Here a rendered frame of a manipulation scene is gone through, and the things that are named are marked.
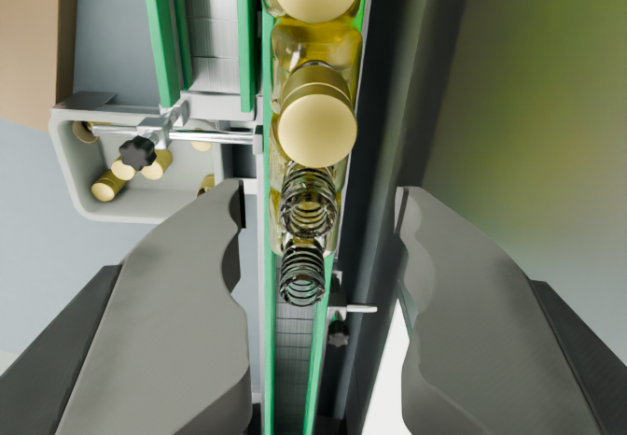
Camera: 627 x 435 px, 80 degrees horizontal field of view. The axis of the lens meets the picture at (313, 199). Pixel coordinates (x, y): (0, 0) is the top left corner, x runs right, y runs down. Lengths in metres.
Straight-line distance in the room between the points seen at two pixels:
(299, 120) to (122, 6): 0.48
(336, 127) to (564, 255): 0.12
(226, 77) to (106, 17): 0.23
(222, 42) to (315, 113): 0.30
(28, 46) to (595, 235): 0.62
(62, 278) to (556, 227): 0.87
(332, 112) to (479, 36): 0.18
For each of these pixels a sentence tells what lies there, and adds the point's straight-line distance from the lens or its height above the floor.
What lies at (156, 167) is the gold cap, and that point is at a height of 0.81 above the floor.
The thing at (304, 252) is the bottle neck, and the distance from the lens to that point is 0.25.
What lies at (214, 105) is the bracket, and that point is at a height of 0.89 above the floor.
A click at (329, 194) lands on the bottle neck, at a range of 0.21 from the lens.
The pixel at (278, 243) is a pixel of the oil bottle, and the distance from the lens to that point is 0.28.
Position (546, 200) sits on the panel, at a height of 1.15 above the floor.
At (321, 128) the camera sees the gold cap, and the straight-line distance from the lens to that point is 0.16.
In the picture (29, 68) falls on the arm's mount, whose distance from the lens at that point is 0.65.
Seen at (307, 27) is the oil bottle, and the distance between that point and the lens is 0.24.
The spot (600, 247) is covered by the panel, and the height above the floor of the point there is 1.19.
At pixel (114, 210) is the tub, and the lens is 0.66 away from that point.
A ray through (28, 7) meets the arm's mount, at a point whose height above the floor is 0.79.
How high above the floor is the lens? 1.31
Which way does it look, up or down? 57 degrees down
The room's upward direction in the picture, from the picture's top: 179 degrees clockwise
